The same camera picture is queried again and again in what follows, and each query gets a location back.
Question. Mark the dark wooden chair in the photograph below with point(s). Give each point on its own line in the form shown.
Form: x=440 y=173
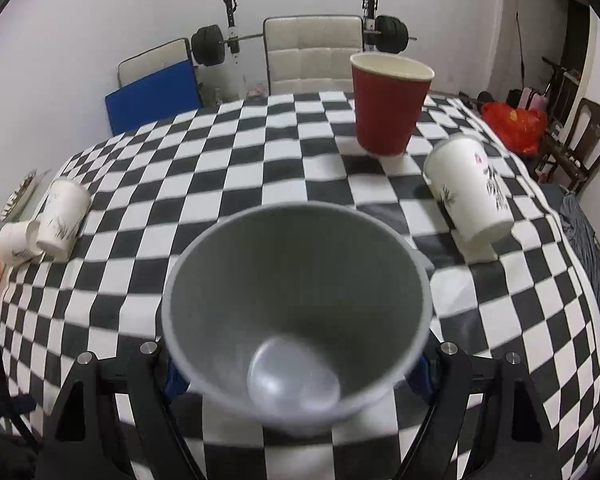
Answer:
x=578 y=156

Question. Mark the small white paper cup lying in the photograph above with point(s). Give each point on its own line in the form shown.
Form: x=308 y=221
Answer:
x=18 y=242

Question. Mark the black white checkered tablecloth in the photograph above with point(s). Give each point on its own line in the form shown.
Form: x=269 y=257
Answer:
x=155 y=188

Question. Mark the white padded chair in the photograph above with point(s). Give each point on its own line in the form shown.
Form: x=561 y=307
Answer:
x=312 y=55

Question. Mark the red paper cup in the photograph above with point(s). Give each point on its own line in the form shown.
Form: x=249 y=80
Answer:
x=389 y=91

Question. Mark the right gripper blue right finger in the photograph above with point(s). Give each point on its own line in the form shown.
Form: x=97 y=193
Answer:
x=513 y=439

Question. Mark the white paper cup black calligraphy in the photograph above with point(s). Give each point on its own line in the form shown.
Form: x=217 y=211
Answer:
x=462 y=176

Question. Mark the grey cloth on cot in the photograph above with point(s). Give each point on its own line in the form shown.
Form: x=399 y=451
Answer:
x=582 y=238

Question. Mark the pink suitcase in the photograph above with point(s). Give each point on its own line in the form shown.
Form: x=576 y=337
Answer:
x=531 y=99

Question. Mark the blue cushioned chair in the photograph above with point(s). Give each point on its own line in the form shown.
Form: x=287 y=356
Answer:
x=154 y=85

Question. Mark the decorated plate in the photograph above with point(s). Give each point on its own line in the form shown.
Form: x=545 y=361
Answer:
x=22 y=195

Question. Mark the red plastic bag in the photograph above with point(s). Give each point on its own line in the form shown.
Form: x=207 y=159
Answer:
x=520 y=130

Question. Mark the barbell with black plates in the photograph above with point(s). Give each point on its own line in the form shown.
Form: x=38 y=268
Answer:
x=389 y=35

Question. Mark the grey plastic mug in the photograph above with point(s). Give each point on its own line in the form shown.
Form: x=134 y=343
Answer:
x=297 y=315

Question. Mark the white paper cup bamboo print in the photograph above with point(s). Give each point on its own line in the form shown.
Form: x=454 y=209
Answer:
x=66 y=205

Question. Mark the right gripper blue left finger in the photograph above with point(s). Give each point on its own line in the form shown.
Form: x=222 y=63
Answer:
x=112 y=412

